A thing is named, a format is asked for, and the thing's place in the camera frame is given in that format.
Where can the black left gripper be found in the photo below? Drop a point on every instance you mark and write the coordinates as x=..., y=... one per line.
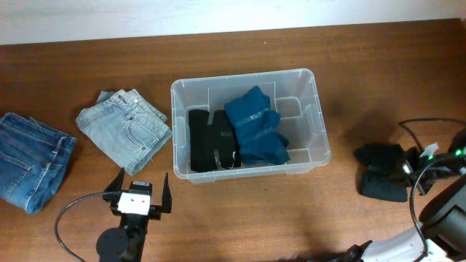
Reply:
x=155, y=211

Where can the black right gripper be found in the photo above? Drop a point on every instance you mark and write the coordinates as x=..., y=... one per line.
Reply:
x=413, y=165

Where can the dark grey garment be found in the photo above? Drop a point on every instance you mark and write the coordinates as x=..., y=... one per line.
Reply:
x=381, y=178

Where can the black garment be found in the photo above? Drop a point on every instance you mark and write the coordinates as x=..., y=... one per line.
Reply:
x=212, y=141

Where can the blue garment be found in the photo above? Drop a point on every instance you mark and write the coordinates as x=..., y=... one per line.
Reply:
x=255, y=125

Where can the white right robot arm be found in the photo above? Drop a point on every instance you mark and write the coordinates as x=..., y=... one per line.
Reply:
x=438, y=233

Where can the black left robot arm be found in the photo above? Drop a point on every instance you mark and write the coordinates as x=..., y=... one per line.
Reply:
x=125, y=242

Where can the light blue folded jeans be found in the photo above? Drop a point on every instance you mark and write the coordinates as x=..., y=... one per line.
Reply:
x=125, y=127

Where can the dark blue folded jeans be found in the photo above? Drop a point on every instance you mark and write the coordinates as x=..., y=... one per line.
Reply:
x=34, y=159

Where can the clear plastic storage bin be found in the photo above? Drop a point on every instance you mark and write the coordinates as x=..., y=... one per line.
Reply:
x=293, y=95

